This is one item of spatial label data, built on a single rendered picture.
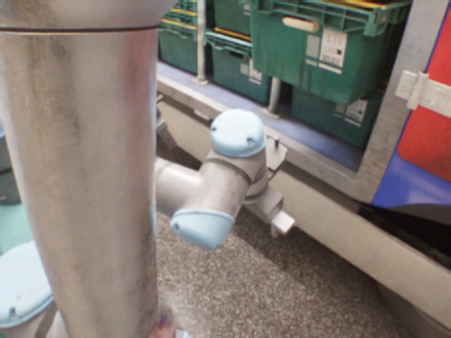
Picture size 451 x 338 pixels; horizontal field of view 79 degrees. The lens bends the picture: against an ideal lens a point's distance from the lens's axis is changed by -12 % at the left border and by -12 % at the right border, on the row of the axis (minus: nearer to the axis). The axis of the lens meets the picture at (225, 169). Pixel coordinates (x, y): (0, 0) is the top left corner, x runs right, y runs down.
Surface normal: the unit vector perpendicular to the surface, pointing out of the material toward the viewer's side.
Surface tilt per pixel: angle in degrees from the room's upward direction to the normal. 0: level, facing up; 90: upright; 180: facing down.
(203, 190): 24
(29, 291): 8
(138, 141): 91
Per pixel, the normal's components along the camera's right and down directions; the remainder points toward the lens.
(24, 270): -0.08, -0.82
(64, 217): 0.04, 0.50
